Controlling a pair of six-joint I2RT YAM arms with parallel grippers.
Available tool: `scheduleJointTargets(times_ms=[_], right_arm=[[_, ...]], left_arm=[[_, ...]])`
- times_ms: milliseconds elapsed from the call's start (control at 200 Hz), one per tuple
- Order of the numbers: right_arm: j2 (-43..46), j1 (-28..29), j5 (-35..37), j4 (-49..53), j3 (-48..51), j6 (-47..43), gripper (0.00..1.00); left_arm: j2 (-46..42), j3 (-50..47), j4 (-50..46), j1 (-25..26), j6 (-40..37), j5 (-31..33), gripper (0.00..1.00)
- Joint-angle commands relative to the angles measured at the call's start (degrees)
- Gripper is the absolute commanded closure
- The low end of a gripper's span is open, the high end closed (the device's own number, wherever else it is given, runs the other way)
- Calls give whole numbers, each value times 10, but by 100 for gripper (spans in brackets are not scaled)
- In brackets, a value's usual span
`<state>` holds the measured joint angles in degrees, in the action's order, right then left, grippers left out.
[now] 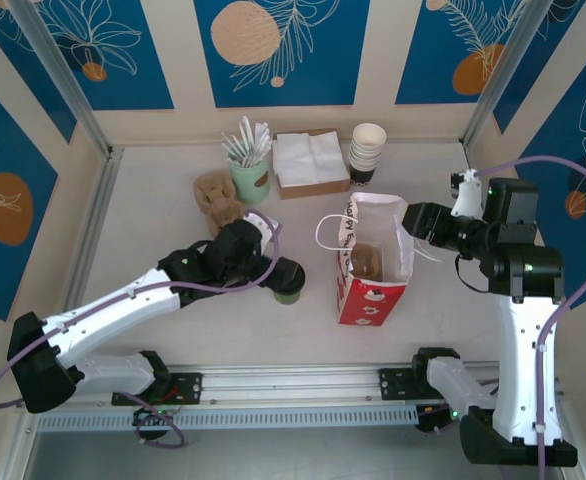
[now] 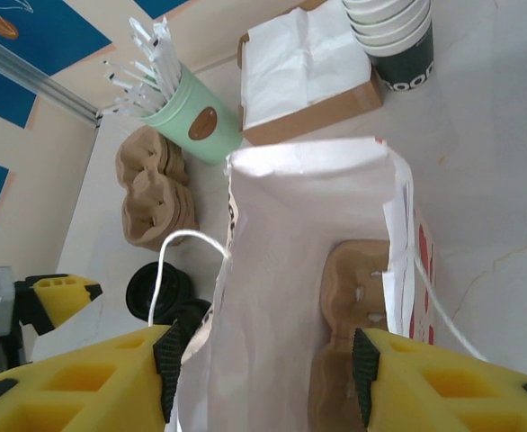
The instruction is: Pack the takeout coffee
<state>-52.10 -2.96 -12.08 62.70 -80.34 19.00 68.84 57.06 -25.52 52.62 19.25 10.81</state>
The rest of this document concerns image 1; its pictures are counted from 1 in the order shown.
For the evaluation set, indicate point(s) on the green paper coffee cup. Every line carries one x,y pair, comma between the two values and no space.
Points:
287,298

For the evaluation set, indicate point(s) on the red white paper bag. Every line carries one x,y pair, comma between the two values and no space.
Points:
368,300

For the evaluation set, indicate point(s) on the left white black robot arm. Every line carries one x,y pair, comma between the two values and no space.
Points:
113,310

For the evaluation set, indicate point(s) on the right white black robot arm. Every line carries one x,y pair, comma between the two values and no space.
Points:
520,360

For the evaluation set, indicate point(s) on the stack of paper cups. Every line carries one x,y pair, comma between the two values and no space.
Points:
365,160

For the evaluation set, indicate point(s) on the mint green straw holder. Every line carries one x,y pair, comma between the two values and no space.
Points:
250,187

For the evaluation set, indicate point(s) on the brown cardboard napkin box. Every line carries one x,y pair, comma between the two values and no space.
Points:
313,192

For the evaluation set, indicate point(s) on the white wrapped straw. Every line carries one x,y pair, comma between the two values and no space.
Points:
264,135
267,148
246,137
256,137
229,145

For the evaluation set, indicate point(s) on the white paper napkins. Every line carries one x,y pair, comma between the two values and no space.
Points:
308,157

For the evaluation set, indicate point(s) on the left small circuit board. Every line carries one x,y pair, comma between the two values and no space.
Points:
150,417

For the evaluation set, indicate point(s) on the small circuit board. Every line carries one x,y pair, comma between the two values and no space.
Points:
430,422
150,417

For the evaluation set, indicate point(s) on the right small circuit board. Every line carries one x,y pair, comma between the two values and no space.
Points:
430,422

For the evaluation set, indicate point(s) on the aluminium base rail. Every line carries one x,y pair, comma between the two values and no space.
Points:
293,382

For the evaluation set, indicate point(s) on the aluminium side rail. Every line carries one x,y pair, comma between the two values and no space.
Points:
100,210

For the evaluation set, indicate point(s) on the left black mount plate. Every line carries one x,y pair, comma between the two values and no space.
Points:
188,387

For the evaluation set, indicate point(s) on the black mount plate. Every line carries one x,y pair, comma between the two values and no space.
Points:
188,387
395,385

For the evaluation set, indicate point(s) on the right aluminium frame post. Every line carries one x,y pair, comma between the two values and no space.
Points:
503,65

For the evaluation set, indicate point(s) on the aluminium frame post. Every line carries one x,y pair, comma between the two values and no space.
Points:
58,75
503,65

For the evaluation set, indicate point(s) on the right black mount plate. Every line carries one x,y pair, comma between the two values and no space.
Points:
395,385

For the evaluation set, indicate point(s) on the left aluminium frame post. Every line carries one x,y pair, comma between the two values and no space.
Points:
58,75

